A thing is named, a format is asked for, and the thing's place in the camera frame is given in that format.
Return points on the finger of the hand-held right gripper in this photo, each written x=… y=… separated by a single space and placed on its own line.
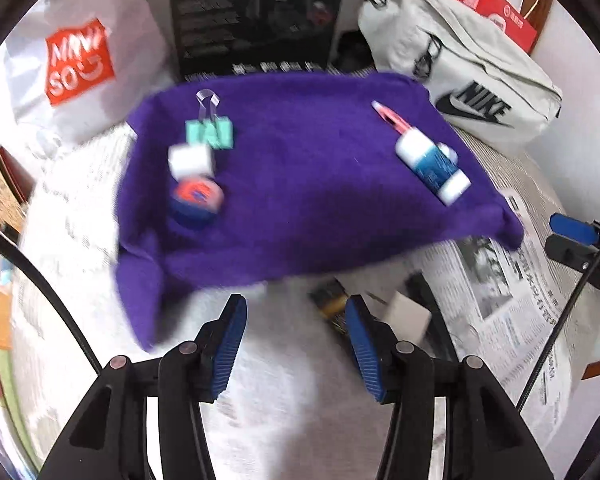
x=570 y=252
x=572 y=227

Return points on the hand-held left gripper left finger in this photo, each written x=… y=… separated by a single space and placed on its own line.
x=227 y=355

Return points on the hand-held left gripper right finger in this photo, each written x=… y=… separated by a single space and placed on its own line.
x=365 y=355

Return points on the white charger plug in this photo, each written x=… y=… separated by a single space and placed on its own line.
x=405 y=317

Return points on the black and gold small box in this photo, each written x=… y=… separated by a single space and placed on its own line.
x=330 y=302

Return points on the small white bottle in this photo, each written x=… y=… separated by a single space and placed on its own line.
x=449 y=151

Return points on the white and blue bottle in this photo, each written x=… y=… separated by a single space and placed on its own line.
x=430 y=165

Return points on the orange and blue tape dispenser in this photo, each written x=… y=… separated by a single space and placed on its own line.
x=195 y=200

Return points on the pink tube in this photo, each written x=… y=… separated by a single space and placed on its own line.
x=392 y=119

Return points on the green binder clip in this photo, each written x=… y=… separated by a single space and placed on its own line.
x=210 y=132

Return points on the newspaper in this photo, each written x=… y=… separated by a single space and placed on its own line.
x=505 y=320

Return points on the purple towel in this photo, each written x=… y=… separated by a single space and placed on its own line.
x=305 y=185

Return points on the grey waist bag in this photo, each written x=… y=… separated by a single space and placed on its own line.
x=480 y=60

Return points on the white plastic bag red label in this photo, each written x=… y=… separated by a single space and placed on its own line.
x=130 y=35

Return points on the black headphone box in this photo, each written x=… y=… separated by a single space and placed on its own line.
x=255 y=10

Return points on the brown wooden frame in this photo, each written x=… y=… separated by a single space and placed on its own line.
x=542 y=10

